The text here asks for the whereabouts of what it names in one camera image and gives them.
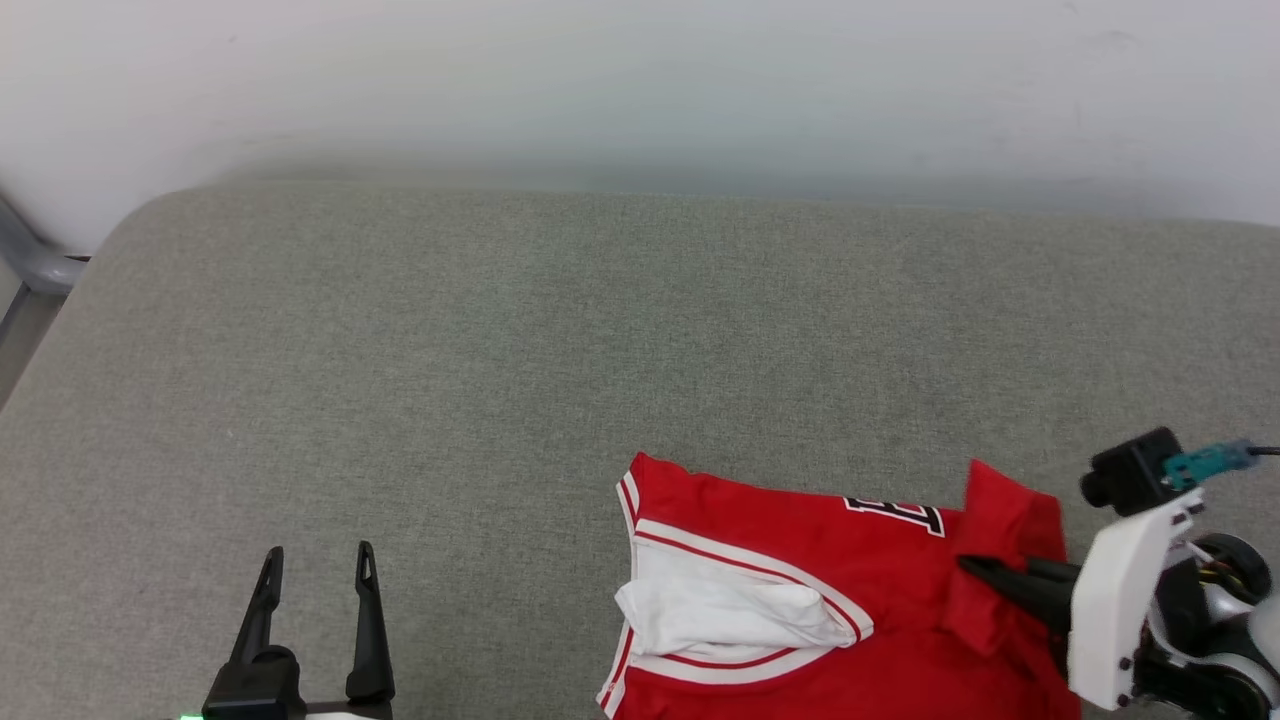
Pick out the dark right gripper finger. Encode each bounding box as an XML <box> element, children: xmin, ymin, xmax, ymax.
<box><xmin>958</xmin><ymin>557</ymin><xmax>1077</xmax><ymax>637</ymax></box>
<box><xmin>1020</xmin><ymin>558</ymin><xmax>1084</xmax><ymax>587</ymax></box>

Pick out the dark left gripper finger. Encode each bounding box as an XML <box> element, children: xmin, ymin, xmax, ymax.
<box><xmin>230</xmin><ymin>546</ymin><xmax>285</xmax><ymax>665</ymax></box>
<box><xmin>346</xmin><ymin>541</ymin><xmax>396</xmax><ymax>701</ymax></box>

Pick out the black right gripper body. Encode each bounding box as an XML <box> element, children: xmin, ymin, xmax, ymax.
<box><xmin>1130</xmin><ymin>533</ymin><xmax>1280</xmax><ymax>720</ymax></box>

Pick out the red white basketball jersey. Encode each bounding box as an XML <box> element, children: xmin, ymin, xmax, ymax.
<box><xmin>597</xmin><ymin>452</ymin><xmax>1083</xmax><ymax>720</ymax></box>

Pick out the grey fabric sofa seat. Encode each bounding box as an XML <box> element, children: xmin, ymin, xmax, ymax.
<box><xmin>0</xmin><ymin>183</ymin><xmax>1280</xmax><ymax>720</ymax></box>

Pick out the left camera on white bracket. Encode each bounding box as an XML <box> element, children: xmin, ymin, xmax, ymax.
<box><xmin>202</xmin><ymin>647</ymin><xmax>396</xmax><ymax>720</ymax></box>

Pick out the right teal plug camera cable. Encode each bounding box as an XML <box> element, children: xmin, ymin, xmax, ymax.
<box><xmin>1163</xmin><ymin>440</ymin><xmax>1280</xmax><ymax>491</ymax></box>

